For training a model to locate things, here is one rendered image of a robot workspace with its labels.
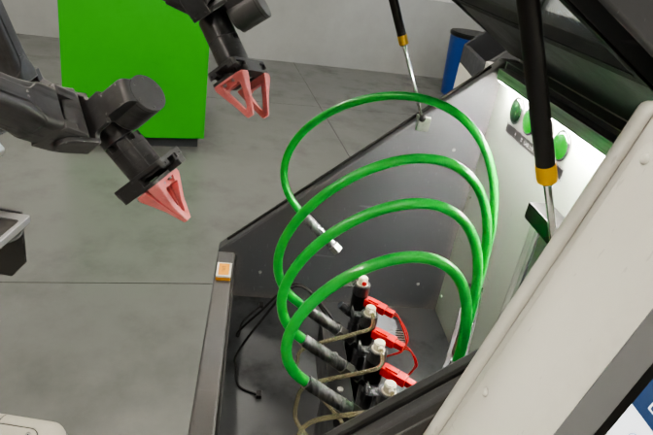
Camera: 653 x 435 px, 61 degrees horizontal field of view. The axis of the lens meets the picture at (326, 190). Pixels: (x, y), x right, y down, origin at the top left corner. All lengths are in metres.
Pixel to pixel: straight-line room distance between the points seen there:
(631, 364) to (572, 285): 0.09
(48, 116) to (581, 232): 0.62
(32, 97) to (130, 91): 0.12
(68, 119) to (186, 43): 3.28
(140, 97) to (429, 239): 0.76
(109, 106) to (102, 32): 3.22
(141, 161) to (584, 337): 0.62
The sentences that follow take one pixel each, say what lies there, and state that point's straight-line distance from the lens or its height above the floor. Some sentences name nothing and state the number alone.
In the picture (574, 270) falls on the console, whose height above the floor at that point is 1.41.
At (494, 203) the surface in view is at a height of 1.28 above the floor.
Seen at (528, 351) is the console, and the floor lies 1.33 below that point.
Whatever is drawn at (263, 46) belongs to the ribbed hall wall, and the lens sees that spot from 7.37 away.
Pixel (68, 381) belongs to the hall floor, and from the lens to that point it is 2.37.
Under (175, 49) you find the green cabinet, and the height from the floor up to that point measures 0.74.
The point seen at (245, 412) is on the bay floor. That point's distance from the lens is 1.09.
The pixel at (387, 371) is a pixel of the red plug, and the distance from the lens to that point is 0.84.
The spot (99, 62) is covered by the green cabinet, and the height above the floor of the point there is 0.61.
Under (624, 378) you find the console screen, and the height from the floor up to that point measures 1.39.
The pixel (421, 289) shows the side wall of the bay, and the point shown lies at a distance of 1.39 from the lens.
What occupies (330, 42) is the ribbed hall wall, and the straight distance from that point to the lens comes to 7.49.
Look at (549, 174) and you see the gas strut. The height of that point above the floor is 1.46.
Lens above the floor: 1.64
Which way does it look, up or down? 25 degrees down
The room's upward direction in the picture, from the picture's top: 10 degrees clockwise
